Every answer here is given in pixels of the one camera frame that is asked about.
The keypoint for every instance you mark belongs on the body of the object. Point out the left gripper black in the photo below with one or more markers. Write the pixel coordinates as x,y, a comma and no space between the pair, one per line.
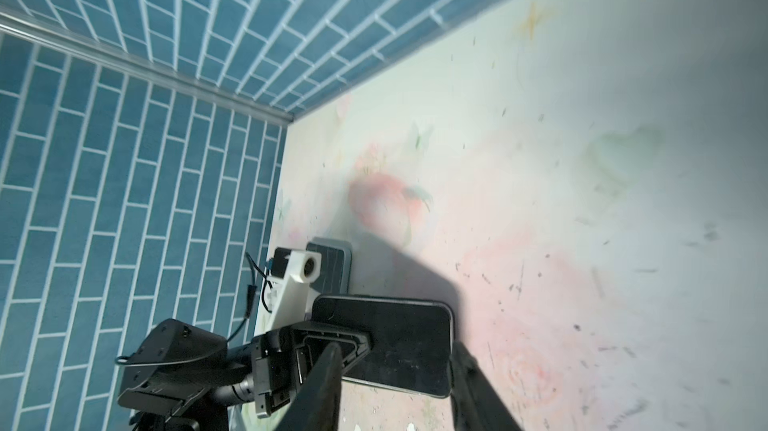
283,358

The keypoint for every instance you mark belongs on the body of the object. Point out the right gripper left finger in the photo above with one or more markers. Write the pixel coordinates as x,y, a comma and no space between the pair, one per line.
316,405

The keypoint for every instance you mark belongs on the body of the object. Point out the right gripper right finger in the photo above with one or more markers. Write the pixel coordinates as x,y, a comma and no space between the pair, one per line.
475,404

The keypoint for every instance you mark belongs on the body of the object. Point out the blue phone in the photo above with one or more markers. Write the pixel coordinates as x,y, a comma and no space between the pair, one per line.
335,268

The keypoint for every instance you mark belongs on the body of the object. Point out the black phone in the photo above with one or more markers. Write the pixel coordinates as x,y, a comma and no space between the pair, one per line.
410,341

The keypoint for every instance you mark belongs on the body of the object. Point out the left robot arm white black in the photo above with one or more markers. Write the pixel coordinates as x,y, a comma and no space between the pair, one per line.
185,378

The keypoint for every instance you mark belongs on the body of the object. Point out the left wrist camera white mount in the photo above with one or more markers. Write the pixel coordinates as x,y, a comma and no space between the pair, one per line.
290,298

